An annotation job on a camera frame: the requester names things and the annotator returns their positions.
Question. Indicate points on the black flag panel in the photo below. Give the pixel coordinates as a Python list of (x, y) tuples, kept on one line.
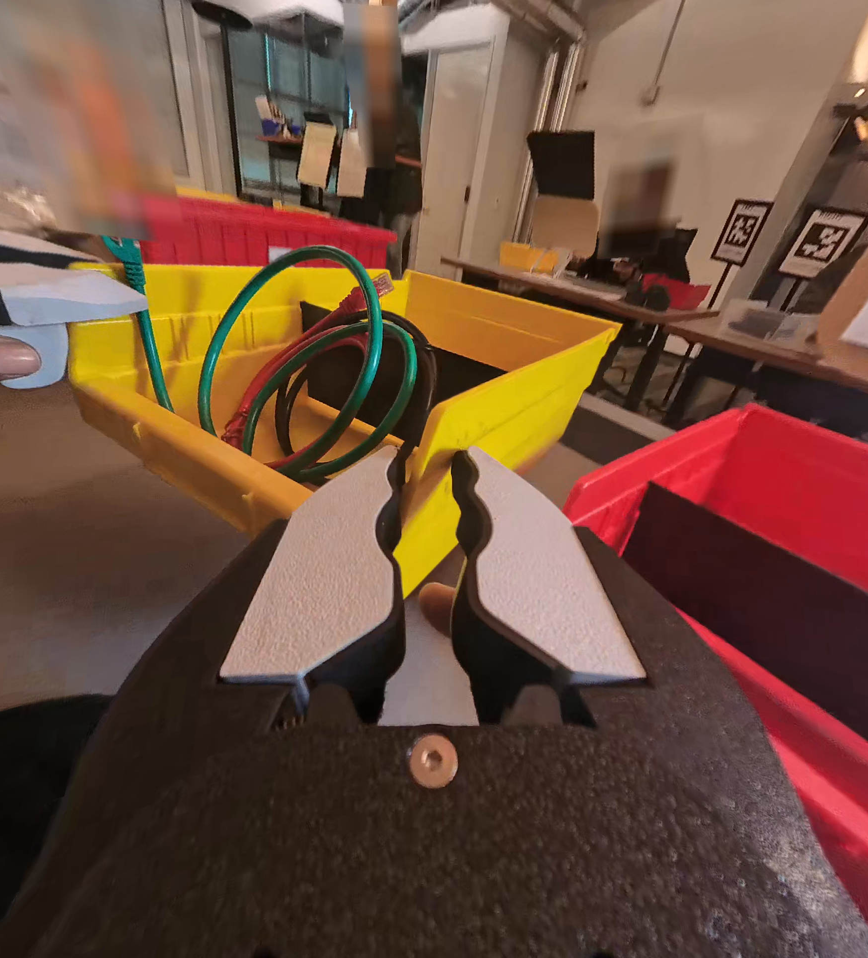
[(561, 165)]

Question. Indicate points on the small yellow bin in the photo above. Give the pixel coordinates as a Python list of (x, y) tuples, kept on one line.
[(527, 258)]

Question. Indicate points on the red plastic bin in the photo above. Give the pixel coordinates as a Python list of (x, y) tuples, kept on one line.
[(815, 464), (254, 232)]

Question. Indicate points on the marker sign on stand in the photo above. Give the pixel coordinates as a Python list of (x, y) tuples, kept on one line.
[(823, 243), (742, 232)]

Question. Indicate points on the white door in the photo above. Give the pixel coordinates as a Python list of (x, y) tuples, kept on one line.
[(449, 165)]

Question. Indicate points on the brown cardboard panel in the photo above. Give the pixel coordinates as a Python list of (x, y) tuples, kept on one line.
[(565, 224)]

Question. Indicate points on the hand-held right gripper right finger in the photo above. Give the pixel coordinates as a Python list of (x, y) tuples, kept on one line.
[(546, 591)]

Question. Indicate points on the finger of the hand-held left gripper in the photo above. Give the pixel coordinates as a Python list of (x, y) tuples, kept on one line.
[(0, 233), (82, 299)]

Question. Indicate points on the person's right hand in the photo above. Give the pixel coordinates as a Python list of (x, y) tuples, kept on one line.
[(435, 610)]

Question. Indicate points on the wooden table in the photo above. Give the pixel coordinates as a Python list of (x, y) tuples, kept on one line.
[(815, 367)]

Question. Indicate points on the yellow plastic bin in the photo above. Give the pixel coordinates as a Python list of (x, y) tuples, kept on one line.
[(509, 404)]

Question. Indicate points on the handwritten paper sheet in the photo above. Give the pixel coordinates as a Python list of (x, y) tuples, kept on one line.
[(352, 165), (318, 157)]

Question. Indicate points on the black bin divider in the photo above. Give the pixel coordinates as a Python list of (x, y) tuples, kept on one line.
[(778, 599), (471, 382)]

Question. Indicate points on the wooden desk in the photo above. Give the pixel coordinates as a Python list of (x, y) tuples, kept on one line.
[(554, 288)]

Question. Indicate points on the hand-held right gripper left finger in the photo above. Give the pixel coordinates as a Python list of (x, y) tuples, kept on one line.
[(314, 584)]

